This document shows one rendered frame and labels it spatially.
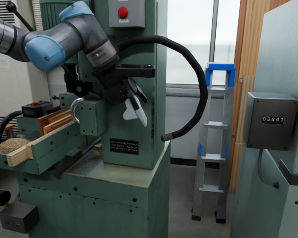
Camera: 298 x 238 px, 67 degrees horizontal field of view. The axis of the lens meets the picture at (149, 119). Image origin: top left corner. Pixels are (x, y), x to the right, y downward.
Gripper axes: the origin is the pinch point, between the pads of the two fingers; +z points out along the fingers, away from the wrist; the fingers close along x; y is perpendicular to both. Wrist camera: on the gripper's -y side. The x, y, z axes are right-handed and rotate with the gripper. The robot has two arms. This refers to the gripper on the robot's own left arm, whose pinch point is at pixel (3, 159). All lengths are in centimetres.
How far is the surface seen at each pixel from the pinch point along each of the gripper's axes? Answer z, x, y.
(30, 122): 7.6, 1.1, -30.3
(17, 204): 25.1, 16.8, -3.8
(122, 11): 30, 12, -92
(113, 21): 28, 10, -89
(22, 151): 25, 26, -40
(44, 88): -71, -124, 28
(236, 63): 82, -133, -95
